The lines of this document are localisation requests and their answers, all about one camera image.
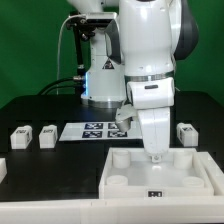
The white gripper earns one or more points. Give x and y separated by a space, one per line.
155 129

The white square tabletop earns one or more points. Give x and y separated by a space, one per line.
130 173

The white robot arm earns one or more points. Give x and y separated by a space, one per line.
135 45

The white right fence piece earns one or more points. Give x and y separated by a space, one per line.
214 173

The white fence piece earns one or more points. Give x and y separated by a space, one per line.
3 169
214 173

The white sheet with tags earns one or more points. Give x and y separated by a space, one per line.
98 131

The white left fence piece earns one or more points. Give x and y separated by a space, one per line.
3 169

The white front rail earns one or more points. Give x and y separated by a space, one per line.
183 210

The black camera stand pole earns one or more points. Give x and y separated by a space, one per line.
80 64

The black camera on stand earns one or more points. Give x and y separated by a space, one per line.
98 19

